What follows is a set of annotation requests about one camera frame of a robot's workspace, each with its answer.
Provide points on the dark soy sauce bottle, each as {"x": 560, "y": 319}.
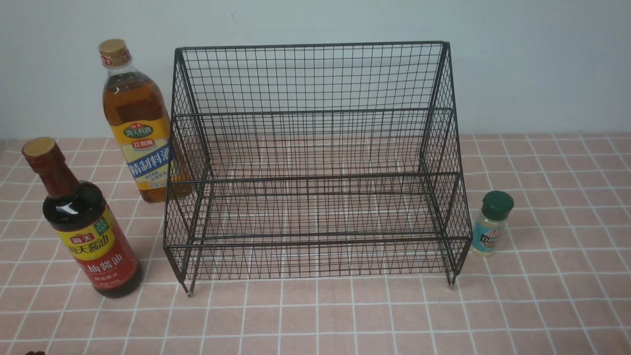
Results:
{"x": 78, "y": 212}

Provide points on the amber cooking wine bottle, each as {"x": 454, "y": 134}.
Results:
{"x": 136, "y": 113}

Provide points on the black wire mesh shelf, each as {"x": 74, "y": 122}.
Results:
{"x": 315, "y": 160}

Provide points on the small green-capped seasoning bottle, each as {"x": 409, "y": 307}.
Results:
{"x": 491, "y": 221}

